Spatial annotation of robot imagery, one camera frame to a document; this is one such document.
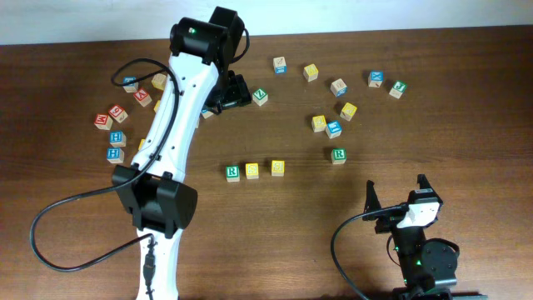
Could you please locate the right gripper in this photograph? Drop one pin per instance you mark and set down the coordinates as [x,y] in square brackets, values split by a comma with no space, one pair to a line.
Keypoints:
[388,221]

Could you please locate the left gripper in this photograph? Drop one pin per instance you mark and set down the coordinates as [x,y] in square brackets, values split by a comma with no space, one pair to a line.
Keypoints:
[241,95]

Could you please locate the yellow S block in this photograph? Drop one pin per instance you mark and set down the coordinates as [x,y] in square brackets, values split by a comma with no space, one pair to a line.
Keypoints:
[277,168]
[252,170]

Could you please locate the green r block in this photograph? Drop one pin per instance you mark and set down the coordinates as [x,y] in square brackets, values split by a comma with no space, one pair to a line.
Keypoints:
[338,156]
[232,173]

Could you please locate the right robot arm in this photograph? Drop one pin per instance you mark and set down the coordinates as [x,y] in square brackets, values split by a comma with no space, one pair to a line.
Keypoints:
[428,266]

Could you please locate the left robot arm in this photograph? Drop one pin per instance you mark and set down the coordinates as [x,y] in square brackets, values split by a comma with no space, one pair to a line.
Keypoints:
[152,188]

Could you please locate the green Z block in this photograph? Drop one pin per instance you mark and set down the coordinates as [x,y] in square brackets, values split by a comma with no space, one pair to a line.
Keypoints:
[260,96]

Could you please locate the blue P block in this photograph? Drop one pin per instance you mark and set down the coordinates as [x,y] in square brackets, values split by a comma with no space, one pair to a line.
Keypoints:
[206,113]

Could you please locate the wood block blue side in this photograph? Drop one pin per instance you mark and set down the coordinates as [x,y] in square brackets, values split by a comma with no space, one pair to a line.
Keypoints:
[279,64]

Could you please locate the plain wood yellow block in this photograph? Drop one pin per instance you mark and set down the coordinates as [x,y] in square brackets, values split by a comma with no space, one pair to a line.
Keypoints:
[159,81]

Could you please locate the yellow block upper left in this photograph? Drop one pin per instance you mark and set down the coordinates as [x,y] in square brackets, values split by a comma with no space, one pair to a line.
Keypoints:
[157,105]

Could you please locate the yellow block top right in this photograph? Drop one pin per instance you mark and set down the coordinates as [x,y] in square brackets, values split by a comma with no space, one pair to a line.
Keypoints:
[310,72]

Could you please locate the red A block upper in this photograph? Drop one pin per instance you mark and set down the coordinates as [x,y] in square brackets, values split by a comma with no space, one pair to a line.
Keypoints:
[142,97]

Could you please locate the yellow block centre right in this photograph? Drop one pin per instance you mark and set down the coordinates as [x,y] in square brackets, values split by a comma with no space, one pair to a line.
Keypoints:
[318,123]

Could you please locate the blue E block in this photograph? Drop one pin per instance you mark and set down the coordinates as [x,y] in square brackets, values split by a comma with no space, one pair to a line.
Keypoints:
[333,129]

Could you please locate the blue 5 block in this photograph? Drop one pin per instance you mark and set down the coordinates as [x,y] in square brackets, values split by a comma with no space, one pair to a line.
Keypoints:
[130,84]

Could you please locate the yellow O block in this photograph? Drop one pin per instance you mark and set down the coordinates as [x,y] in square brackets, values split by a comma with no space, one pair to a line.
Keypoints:
[140,144]

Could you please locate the green J block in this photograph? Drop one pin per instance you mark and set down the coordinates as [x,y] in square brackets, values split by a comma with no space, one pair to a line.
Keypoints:
[398,88]

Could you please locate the wood block blue edge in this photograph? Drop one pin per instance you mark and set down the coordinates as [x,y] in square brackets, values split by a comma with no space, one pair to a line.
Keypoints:
[338,87]

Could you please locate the red 6 block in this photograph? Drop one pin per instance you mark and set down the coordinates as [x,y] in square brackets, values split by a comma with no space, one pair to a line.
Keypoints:
[118,113]

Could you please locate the blue X block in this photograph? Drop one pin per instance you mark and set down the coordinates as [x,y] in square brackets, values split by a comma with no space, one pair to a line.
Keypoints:
[375,79]

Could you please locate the blue H block upper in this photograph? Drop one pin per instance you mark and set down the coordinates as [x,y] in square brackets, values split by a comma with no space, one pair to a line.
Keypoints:
[117,139]

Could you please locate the blue h block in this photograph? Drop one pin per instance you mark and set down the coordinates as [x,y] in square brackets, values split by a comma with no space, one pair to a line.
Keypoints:
[117,139]
[115,155]

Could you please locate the red M block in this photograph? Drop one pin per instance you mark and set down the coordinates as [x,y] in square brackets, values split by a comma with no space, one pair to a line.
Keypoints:
[103,121]

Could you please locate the blue H block lower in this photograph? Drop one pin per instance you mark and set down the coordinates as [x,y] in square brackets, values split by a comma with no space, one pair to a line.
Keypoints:
[115,155]

